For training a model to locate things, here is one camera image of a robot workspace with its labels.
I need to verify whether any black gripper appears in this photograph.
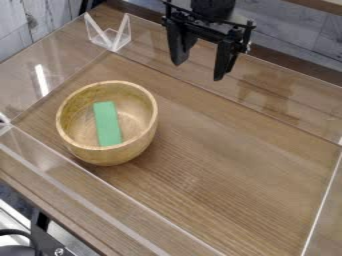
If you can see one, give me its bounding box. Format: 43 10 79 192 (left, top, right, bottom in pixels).
162 0 256 81

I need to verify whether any green stick block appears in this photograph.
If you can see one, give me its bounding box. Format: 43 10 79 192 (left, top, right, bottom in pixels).
92 101 123 147

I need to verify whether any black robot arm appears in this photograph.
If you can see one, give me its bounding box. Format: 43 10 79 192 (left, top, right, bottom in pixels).
162 0 256 81

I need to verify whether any wooden bowl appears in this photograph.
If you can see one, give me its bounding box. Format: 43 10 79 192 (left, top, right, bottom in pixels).
55 80 159 166

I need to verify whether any clear acrylic corner bracket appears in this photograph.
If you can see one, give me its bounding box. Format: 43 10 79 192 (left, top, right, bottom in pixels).
84 13 131 53

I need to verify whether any clear acrylic tray wall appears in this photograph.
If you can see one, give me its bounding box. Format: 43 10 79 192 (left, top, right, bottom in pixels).
0 120 224 256

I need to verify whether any black table leg bracket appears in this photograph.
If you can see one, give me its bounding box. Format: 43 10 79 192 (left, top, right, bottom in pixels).
31 209 75 256

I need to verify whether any black cable on floor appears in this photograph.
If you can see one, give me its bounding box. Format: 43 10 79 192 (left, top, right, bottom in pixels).
0 228 35 244

